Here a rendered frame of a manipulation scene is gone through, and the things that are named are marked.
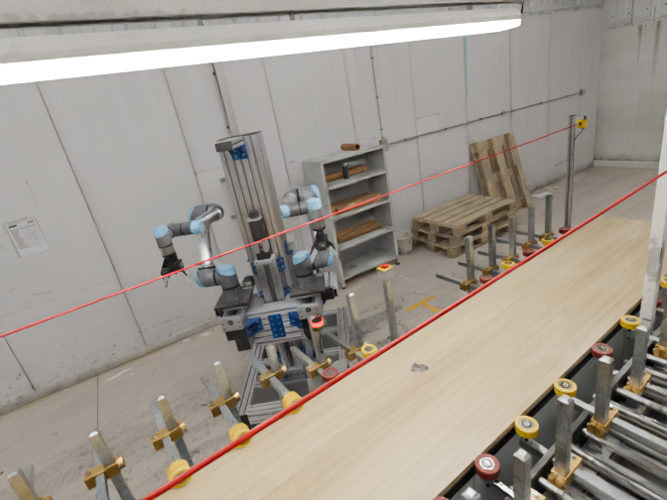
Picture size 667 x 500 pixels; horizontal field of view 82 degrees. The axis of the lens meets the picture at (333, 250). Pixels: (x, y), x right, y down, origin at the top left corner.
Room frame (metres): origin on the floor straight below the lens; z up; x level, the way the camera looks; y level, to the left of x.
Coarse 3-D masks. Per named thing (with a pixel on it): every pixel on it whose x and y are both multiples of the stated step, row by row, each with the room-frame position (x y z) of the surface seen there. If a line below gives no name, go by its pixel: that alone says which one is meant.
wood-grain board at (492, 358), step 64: (576, 256) 2.26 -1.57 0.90; (640, 256) 2.10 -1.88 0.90; (448, 320) 1.80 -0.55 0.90; (512, 320) 1.70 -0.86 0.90; (576, 320) 1.60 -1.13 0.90; (384, 384) 1.41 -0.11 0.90; (448, 384) 1.33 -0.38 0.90; (512, 384) 1.26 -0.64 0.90; (256, 448) 1.18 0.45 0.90; (320, 448) 1.12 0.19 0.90; (384, 448) 1.07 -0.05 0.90; (448, 448) 1.02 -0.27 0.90
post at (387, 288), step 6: (384, 282) 1.95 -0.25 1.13; (390, 282) 1.96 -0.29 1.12; (384, 288) 1.96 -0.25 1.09; (390, 288) 1.95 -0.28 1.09; (384, 294) 1.97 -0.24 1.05; (390, 294) 1.95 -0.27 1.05; (390, 300) 1.95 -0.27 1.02; (390, 306) 1.94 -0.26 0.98; (390, 312) 1.94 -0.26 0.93; (390, 318) 1.95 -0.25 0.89; (390, 324) 1.95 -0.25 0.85; (396, 324) 1.96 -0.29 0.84; (390, 330) 1.96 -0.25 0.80; (396, 330) 1.95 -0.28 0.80; (390, 336) 1.97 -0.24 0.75; (396, 336) 1.95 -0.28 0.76
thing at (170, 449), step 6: (156, 402) 1.51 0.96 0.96; (156, 408) 1.46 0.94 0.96; (156, 414) 1.42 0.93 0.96; (156, 420) 1.38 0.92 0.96; (162, 420) 1.38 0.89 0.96; (162, 426) 1.34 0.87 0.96; (168, 438) 1.26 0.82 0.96; (168, 444) 1.23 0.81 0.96; (168, 450) 1.19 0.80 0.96; (174, 450) 1.19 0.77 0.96; (168, 456) 1.16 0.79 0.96; (174, 456) 1.16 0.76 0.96
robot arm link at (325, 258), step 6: (312, 186) 2.46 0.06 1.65; (300, 192) 2.42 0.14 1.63; (306, 192) 2.42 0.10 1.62; (312, 192) 2.42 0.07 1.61; (318, 192) 2.42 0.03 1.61; (300, 198) 2.41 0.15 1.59; (306, 198) 2.41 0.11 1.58; (312, 228) 2.36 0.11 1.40; (312, 234) 2.35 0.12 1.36; (318, 252) 2.28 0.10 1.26; (324, 252) 2.27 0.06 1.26; (330, 252) 2.28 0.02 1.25; (318, 258) 2.26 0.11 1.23; (324, 258) 2.26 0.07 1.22; (330, 258) 2.26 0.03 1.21; (318, 264) 2.25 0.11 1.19; (324, 264) 2.26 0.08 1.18; (330, 264) 2.27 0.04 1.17
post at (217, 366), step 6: (216, 360) 1.44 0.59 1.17; (216, 366) 1.42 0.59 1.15; (222, 366) 1.43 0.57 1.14; (216, 372) 1.42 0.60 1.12; (222, 372) 1.43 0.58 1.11; (222, 378) 1.42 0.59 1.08; (222, 384) 1.42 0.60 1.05; (228, 384) 1.43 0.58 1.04; (222, 390) 1.42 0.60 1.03; (228, 390) 1.43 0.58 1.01; (228, 396) 1.42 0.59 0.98; (234, 408) 1.43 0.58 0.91; (234, 414) 1.42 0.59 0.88; (240, 420) 1.43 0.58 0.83
